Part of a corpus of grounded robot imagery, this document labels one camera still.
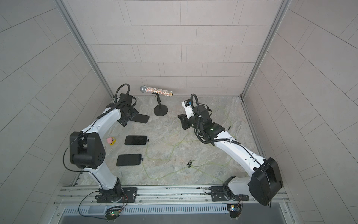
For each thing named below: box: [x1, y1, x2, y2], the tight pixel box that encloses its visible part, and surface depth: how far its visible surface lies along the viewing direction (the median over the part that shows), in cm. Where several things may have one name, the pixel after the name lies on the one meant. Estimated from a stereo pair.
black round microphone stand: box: [151, 92, 169, 117], surface depth 107 cm
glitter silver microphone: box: [139, 85, 174, 97], surface depth 93 cm
